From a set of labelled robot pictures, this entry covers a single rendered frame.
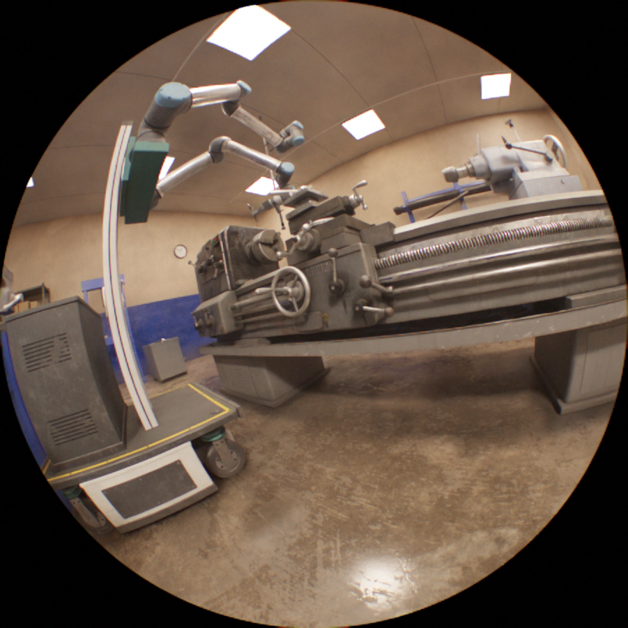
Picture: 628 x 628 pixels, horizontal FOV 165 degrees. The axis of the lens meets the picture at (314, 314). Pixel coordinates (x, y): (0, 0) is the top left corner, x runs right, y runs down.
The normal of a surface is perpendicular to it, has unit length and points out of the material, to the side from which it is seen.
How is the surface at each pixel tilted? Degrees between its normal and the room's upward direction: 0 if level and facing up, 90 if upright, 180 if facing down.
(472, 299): 90
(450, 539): 0
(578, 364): 90
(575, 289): 90
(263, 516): 0
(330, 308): 90
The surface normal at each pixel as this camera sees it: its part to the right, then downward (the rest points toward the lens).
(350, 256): -0.59, 0.19
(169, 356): 0.83, -0.15
